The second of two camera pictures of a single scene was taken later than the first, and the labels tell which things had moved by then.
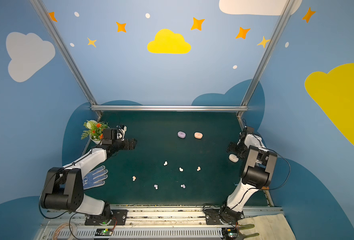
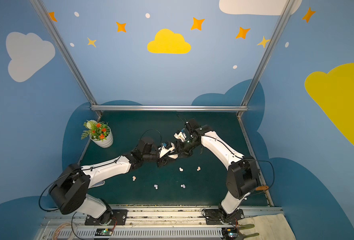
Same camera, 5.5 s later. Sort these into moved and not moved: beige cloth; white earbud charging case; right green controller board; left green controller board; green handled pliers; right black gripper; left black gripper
Moved: left black gripper; right black gripper; white earbud charging case
Not moved: green handled pliers; left green controller board; right green controller board; beige cloth
